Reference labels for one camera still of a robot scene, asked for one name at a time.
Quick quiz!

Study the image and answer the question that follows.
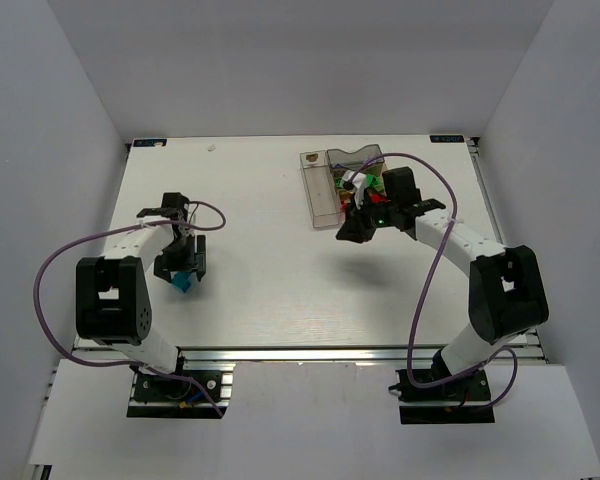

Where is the cyan lego brick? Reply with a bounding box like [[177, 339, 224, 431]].
[[171, 272, 196, 293]]

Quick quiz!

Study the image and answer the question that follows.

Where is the blue label left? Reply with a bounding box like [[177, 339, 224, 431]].
[[132, 138, 167, 148]]

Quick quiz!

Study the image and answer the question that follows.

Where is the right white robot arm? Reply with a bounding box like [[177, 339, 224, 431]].
[[336, 167, 549, 389]]

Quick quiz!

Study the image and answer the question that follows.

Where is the green lego plate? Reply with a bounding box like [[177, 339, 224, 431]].
[[335, 174, 383, 191]]

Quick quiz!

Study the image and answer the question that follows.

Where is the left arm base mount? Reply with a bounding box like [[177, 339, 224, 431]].
[[126, 362, 234, 420]]

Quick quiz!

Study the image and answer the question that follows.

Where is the blue label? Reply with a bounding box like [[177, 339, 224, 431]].
[[429, 134, 465, 143], [132, 138, 167, 148]]

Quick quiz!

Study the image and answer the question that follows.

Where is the blue label right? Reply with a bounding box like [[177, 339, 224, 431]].
[[429, 134, 465, 143]]

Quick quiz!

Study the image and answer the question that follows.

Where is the tan amber middle container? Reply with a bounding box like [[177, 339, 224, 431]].
[[332, 168, 384, 193]]

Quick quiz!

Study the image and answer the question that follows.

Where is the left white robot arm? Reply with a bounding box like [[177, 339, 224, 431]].
[[76, 192, 206, 374]]

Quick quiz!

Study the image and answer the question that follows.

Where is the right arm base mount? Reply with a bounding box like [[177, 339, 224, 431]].
[[388, 369, 495, 425]]

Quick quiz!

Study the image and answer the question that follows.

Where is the dark smoked container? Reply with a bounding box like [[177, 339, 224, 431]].
[[326, 144, 382, 171]]

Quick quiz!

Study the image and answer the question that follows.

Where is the clear long narrow container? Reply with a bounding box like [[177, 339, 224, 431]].
[[300, 150, 340, 229]]

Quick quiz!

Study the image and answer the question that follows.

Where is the clear front container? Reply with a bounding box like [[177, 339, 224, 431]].
[[339, 194, 353, 224]]

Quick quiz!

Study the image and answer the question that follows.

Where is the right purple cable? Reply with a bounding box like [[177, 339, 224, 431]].
[[359, 152, 520, 412]]

